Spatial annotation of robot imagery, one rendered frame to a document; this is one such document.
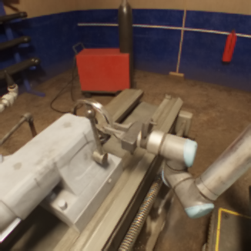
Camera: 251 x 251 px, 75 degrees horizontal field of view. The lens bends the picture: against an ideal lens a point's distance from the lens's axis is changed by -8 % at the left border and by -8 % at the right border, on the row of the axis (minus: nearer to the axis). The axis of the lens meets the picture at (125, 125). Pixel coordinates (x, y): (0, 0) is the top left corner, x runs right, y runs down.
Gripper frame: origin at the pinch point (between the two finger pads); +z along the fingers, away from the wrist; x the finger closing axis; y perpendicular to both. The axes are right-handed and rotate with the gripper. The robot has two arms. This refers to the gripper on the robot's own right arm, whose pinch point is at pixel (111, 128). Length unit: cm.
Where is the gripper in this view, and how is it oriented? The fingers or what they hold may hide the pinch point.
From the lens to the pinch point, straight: 72.8
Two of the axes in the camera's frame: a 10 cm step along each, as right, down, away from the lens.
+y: 0.3, 7.9, 6.1
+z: -8.8, -2.7, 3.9
